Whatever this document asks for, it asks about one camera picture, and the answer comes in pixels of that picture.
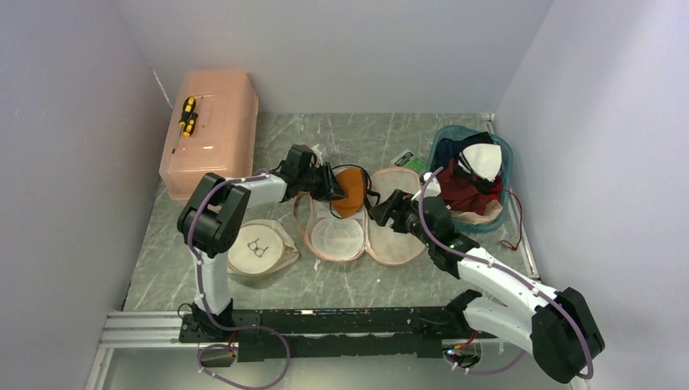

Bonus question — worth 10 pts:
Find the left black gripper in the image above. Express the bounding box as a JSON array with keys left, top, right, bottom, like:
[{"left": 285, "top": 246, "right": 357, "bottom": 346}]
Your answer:
[{"left": 299, "top": 162, "right": 348, "bottom": 202}]

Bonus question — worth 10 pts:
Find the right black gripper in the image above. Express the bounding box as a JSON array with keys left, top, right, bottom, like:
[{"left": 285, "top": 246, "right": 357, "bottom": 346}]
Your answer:
[{"left": 370, "top": 188, "right": 435, "bottom": 248}]

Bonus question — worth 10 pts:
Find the orange black bra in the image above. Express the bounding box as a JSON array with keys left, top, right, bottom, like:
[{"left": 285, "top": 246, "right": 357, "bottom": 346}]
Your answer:
[{"left": 329, "top": 164, "right": 380, "bottom": 219}]

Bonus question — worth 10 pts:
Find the patterned beige oven mitt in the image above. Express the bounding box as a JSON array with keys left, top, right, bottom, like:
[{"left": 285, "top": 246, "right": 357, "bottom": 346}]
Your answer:
[{"left": 292, "top": 193, "right": 426, "bottom": 266}]

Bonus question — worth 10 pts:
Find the dark red bra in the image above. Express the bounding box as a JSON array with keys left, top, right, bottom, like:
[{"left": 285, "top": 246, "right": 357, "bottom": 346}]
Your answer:
[{"left": 432, "top": 158, "right": 504, "bottom": 215}]

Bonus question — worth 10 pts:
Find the white mesh laundry bag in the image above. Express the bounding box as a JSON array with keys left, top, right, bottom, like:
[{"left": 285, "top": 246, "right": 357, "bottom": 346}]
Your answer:
[{"left": 227, "top": 219, "right": 301, "bottom": 277}]

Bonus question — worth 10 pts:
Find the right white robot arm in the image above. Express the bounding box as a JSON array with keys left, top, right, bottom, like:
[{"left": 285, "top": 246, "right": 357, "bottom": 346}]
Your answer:
[{"left": 367, "top": 189, "right": 605, "bottom": 384}]

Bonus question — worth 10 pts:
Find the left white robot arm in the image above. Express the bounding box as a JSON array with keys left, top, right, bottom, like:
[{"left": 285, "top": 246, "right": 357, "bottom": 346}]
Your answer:
[{"left": 177, "top": 145, "right": 346, "bottom": 341}]

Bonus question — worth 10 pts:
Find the green white small box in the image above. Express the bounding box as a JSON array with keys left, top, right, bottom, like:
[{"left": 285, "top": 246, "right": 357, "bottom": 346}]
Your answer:
[{"left": 391, "top": 149, "right": 427, "bottom": 171}]

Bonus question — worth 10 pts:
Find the navy blue cloth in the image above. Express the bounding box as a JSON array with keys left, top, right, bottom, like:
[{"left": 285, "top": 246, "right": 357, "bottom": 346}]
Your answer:
[{"left": 431, "top": 132, "right": 496, "bottom": 171}]

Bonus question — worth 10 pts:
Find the teal plastic basket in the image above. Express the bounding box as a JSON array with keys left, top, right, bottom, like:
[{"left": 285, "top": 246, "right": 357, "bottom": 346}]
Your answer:
[{"left": 426, "top": 125, "right": 514, "bottom": 233}]

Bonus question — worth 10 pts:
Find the beige pink cloth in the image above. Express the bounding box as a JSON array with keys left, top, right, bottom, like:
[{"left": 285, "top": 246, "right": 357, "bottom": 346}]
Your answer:
[{"left": 451, "top": 200, "right": 504, "bottom": 225}]

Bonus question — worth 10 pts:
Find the pink plastic storage box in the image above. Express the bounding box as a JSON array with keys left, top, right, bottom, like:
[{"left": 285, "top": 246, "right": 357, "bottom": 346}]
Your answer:
[{"left": 159, "top": 68, "right": 258, "bottom": 202}]

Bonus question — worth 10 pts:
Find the yellow black screwdriver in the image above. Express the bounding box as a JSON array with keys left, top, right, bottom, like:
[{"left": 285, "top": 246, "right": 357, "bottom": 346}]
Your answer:
[
  {"left": 171, "top": 112, "right": 198, "bottom": 154},
  {"left": 179, "top": 96, "right": 197, "bottom": 124}
]

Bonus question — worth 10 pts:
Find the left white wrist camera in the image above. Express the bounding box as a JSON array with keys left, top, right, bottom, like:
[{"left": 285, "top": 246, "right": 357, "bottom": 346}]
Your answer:
[{"left": 310, "top": 144, "right": 327, "bottom": 166}]

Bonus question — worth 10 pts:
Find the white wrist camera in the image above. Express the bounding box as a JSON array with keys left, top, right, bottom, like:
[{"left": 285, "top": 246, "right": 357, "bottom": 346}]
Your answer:
[
  {"left": 411, "top": 172, "right": 441, "bottom": 201},
  {"left": 310, "top": 144, "right": 327, "bottom": 166}
]

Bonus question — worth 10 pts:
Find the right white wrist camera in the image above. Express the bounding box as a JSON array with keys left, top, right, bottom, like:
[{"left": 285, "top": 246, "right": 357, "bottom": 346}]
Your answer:
[{"left": 411, "top": 172, "right": 441, "bottom": 201}]

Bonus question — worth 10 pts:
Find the red thin wire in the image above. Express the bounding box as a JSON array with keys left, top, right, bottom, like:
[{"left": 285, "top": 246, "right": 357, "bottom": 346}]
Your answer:
[{"left": 499, "top": 189, "right": 525, "bottom": 251}]

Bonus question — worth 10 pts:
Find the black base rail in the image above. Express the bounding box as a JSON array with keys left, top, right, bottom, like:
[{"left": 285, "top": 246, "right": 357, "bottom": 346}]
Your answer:
[{"left": 179, "top": 306, "right": 478, "bottom": 362}]

